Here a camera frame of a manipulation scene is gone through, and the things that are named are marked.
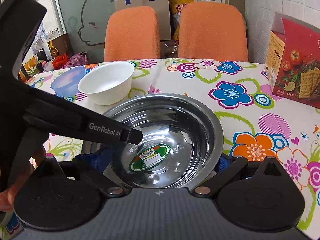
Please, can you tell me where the blue translucent plastic bowl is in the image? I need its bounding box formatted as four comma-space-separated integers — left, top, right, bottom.
51, 66, 86, 98

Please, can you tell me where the stainless steel bowl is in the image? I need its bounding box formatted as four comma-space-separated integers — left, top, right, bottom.
81, 93, 225, 190

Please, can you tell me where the white ceramic bowl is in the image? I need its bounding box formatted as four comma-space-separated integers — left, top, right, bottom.
78, 61, 135, 106

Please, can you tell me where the left hand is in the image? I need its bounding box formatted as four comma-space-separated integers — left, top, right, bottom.
0, 146, 46, 212

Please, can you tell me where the brown paper bag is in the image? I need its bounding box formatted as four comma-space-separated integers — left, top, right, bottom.
47, 34, 74, 59

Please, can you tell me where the red orange object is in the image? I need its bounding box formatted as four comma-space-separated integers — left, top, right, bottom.
52, 54, 68, 69

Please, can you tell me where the purple floral fabric bag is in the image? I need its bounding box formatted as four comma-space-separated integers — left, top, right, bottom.
62, 51, 88, 69

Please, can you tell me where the frosted glass cat door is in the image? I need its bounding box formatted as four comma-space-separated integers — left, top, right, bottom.
54, 0, 115, 63

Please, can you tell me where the left orange chair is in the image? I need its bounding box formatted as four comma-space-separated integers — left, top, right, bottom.
104, 6, 161, 62

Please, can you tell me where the orange chair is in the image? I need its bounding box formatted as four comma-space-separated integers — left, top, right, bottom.
104, 6, 161, 62
178, 2, 248, 62

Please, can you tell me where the red cracker box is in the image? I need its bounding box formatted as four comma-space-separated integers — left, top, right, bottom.
265, 12, 320, 108

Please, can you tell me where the right orange chair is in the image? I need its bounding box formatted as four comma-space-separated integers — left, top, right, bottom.
178, 2, 248, 62

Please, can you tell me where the yellow snack bag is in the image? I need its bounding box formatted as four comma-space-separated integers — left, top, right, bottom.
169, 0, 194, 41

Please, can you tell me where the cardboard box with blue handles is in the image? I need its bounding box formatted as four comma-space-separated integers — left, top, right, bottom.
114, 0, 172, 41

